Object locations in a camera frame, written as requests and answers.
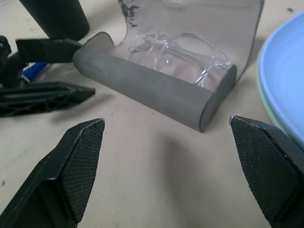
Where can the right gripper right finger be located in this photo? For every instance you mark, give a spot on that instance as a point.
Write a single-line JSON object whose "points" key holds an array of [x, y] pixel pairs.
{"points": [[266, 166]]}

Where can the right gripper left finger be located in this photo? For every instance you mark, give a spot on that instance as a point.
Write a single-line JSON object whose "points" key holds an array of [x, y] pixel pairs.
{"points": [[71, 171]]}

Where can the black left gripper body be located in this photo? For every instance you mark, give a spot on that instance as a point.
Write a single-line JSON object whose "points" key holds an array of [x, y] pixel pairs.
{"points": [[9, 71]]}

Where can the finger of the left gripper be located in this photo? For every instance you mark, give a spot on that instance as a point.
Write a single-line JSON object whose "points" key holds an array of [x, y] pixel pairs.
{"points": [[47, 51], [47, 97]]}

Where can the blue-capped white marker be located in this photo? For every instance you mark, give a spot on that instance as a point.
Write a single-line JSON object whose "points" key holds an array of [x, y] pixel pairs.
{"points": [[34, 71]]}

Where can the light blue plate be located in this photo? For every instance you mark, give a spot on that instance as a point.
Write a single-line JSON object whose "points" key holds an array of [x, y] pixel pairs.
{"points": [[285, 71]]}

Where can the grey glasses case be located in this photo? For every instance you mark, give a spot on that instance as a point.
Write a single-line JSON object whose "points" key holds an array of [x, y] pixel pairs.
{"points": [[154, 88]]}

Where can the clear transparent glasses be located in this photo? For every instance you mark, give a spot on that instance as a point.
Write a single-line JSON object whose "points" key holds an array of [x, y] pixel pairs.
{"points": [[204, 71]]}

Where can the black plastic cup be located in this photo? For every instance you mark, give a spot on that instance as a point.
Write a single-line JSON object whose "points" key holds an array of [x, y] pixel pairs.
{"points": [[59, 19]]}

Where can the light green plate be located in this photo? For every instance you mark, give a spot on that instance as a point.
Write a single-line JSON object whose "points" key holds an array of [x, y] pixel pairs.
{"points": [[260, 95]]}

